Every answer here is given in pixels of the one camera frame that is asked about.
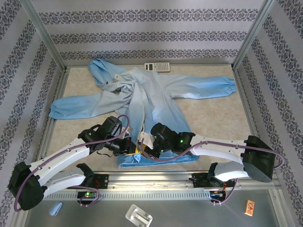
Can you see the light blue zip jacket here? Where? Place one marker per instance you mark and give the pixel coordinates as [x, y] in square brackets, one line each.
[184, 85]

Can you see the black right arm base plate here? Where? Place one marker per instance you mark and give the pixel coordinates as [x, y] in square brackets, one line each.
[201, 180]

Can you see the aluminium frame post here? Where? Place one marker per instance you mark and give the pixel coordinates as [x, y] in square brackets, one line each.
[255, 33]
[45, 33]

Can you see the white calculator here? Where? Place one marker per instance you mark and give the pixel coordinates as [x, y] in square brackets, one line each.
[157, 67]

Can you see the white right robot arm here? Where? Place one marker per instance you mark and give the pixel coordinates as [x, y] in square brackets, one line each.
[217, 145]

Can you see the silver metal bracket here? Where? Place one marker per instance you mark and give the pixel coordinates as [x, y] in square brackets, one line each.
[138, 216]

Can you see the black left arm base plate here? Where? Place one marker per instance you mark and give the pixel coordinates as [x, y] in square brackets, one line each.
[101, 180]

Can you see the aluminium side rail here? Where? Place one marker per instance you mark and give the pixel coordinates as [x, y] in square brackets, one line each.
[55, 94]

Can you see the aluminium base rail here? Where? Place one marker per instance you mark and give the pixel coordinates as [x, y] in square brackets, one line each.
[154, 180]

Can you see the circuit board with green light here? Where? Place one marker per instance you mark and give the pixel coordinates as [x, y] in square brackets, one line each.
[88, 194]

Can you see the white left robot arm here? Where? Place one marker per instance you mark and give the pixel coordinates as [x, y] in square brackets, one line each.
[64, 153]

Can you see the small blue cloth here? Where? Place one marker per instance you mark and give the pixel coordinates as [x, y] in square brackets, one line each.
[55, 208]

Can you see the small orange printed box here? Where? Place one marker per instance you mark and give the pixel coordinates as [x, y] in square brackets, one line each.
[250, 207]

